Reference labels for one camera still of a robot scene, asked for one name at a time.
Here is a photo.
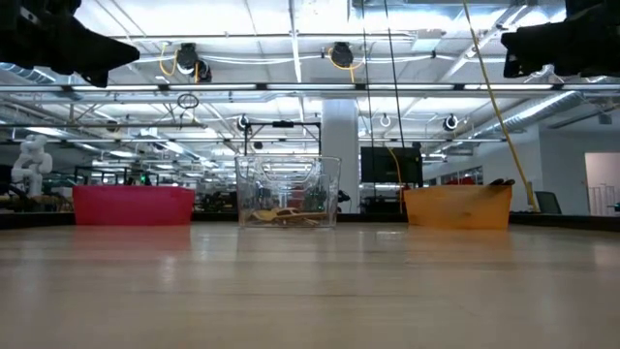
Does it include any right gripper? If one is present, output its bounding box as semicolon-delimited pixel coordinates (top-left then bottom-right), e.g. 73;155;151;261
500;0;620;79

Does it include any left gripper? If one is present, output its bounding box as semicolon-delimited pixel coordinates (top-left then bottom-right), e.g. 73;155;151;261
0;0;141;89

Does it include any black office chair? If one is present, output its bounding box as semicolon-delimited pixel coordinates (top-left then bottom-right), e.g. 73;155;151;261
534;190;564;215

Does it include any red plastic bin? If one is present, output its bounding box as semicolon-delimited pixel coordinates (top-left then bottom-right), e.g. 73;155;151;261
72;184;197;227

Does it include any orange plastic bin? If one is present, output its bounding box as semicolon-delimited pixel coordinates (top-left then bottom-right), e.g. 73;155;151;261
403;184;513;231

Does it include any black monitor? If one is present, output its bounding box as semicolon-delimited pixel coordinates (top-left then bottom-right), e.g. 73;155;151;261
359;145;423;186

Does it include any white pillar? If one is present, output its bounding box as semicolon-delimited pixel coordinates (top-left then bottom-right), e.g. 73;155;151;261
321;99;360;214

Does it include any clear plastic bin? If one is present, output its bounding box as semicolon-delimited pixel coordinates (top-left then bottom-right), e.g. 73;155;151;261
234;154;342;230

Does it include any black ceiling cable reel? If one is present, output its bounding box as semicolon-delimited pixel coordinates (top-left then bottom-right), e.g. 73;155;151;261
174;42;201;70
330;41;356;69

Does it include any yellow cable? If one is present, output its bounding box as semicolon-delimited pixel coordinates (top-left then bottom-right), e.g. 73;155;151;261
461;0;541;213

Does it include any black metal table frame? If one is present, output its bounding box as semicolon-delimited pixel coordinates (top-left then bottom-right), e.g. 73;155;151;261
0;210;620;232

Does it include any black gantry frame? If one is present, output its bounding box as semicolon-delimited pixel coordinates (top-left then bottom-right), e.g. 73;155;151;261
243;120;323;150

